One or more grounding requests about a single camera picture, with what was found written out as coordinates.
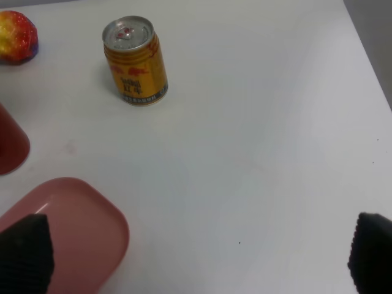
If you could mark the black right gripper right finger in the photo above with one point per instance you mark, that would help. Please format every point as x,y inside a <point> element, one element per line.
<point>370,256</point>

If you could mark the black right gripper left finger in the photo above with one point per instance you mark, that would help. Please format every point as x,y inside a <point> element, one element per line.
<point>27,258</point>

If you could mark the pink plastic plate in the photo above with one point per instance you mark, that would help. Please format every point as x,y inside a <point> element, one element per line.
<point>90,235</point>

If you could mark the red herbal tea can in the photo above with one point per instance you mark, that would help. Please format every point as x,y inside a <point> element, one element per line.
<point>15,145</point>

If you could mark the red yellow dimpled ball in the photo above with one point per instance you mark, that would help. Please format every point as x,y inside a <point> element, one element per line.
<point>19,38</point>

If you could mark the gold energy drink can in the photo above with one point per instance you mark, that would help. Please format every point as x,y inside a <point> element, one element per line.
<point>134,56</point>

